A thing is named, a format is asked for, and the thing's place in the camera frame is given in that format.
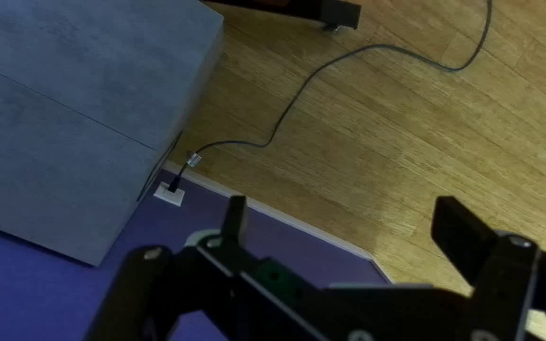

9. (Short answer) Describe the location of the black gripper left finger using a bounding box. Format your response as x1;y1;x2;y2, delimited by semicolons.
85;193;325;341

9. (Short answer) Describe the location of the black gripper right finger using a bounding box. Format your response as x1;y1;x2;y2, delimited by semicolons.
430;195;546;341

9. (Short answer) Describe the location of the white baseboard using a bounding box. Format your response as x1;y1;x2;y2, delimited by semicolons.
161;161;396;286

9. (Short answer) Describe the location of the gray cabinet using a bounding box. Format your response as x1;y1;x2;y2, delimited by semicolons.
0;0;225;267

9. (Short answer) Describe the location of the black furniture foot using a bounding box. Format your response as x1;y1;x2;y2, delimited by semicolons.
200;0;362;32

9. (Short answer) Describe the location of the black power cable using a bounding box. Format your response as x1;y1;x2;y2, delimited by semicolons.
168;0;494;192

